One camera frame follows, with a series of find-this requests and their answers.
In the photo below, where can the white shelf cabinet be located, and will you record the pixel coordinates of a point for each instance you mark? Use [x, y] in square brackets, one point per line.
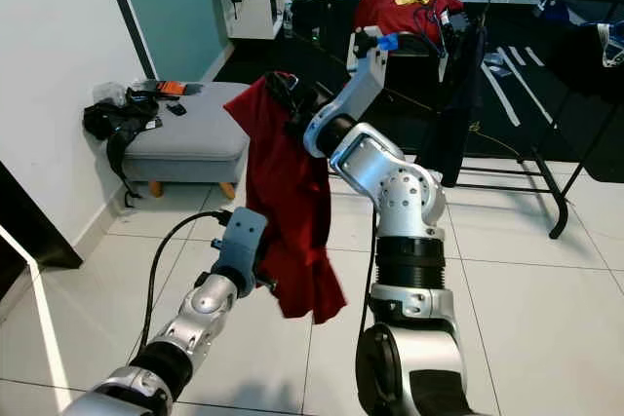
[258, 12]

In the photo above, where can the small black item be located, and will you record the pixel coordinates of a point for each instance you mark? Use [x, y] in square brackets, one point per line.
[175, 109]

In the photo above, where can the red cloth yellow patch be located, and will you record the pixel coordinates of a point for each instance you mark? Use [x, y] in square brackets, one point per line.
[380, 12]

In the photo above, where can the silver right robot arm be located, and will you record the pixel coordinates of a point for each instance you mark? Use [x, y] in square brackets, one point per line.
[390, 182]

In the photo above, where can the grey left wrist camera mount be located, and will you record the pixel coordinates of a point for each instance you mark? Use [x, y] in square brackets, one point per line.
[244, 241]

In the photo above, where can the grey ottoman wooden feet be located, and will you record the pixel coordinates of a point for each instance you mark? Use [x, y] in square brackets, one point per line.
[185, 129]

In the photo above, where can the navy t-shirt gold print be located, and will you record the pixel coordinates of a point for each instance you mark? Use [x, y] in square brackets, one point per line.
[463, 104]

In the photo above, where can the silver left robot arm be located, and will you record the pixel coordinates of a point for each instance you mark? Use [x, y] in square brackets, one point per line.
[205, 314]

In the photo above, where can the black low cabinet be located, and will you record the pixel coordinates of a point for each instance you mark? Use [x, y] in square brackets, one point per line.
[34, 236]

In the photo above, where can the orange black flat item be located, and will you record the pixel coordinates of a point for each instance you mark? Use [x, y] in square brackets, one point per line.
[166, 88]

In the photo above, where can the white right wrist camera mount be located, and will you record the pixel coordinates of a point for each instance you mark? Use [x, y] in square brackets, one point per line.
[370, 70]

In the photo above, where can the clear plastic bag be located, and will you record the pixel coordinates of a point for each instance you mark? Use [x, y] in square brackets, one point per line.
[109, 93]

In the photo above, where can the red shirt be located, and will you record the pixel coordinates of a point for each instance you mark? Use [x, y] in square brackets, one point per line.
[283, 202]

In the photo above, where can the black garment white collar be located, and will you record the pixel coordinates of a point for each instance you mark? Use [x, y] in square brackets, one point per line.
[585, 65]

